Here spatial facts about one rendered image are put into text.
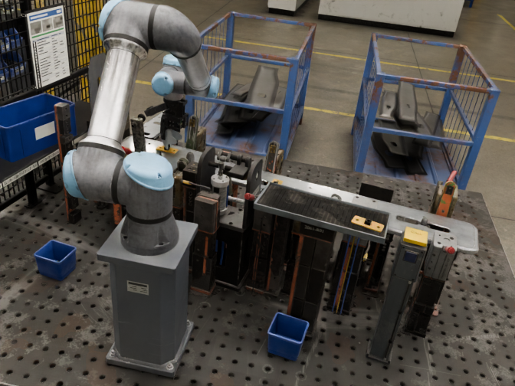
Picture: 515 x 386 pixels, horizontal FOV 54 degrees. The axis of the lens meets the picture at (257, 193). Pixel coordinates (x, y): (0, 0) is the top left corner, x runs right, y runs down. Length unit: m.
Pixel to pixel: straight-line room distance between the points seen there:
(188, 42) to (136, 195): 0.44
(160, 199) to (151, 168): 0.08
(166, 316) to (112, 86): 0.62
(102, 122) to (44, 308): 0.73
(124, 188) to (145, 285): 0.27
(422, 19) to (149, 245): 8.72
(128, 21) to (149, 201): 0.47
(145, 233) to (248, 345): 0.55
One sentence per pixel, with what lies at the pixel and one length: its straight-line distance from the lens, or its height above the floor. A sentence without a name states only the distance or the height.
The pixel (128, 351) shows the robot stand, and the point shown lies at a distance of 1.56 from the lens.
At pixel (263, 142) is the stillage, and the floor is 0.16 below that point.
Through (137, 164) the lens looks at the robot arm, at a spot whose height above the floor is 1.33.
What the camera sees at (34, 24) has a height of 1.40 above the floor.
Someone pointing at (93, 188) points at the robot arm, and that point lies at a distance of 1.27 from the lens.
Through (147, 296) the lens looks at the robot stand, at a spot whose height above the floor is 0.98.
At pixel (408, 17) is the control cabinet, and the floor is 0.24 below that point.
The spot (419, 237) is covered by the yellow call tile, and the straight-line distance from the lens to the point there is 1.43.
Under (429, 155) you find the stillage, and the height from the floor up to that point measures 0.17.
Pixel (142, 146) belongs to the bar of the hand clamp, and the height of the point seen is 1.11.
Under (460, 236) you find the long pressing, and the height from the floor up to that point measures 1.00.
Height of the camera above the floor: 1.92
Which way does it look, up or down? 31 degrees down
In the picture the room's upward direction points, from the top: 6 degrees clockwise
